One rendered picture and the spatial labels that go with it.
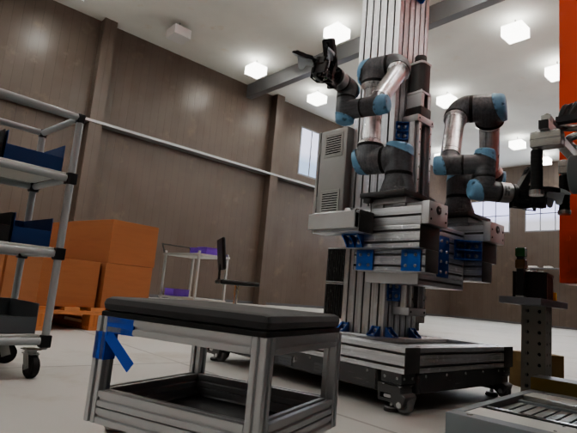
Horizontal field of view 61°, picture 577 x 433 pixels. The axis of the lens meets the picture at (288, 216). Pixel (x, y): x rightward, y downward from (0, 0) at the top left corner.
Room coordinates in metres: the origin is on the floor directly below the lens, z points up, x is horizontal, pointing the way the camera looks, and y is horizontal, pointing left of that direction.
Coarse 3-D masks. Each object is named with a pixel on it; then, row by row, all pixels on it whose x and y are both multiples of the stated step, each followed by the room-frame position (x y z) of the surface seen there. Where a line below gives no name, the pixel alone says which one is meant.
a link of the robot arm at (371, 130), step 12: (372, 60) 2.01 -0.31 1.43; (384, 60) 1.98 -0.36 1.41; (360, 72) 2.04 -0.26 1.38; (372, 72) 2.01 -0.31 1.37; (384, 72) 1.99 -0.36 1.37; (360, 84) 2.10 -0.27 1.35; (372, 84) 2.02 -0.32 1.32; (372, 120) 2.02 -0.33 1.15; (372, 132) 2.02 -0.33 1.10; (360, 144) 2.03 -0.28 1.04; (372, 144) 2.01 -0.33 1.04; (360, 156) 2.03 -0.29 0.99; (372, 156) 1.99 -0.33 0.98; (360, 168) 2.04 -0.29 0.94; (372, 168) 2.02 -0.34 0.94
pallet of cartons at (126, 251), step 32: (96, 224) 3.76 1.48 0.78; (128, 224) 3.72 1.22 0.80; (0, 256) 3.76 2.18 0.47; (96, 256) 3.72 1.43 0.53; (128, 256) 3.75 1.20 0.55; (0, 288) 3.71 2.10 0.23; (32, 288) 3.34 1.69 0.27; (64, 288) 3.42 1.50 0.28; (96, 288) 3.60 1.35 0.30; (128, 288) 3.78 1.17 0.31; (64, 320) 3.85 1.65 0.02; (96, 320) 3.58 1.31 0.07
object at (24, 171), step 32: (32, 128) 2.04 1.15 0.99; (0, 160) 1.65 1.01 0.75; (32, 160) 1.76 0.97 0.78; (32, 192) 2.08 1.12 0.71; (64, 192) 1.83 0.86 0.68; (0, 224) 1.71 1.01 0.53; (32, 224) 1.98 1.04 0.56; (64, 224) 1.83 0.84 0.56; (32, 256) 2.00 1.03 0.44; (64, 256) 1.84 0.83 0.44; (0, 320) 1.75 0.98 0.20; (32, 320) 1.83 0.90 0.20; (0, 352) 2.03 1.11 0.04; (32, 352) 1.82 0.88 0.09
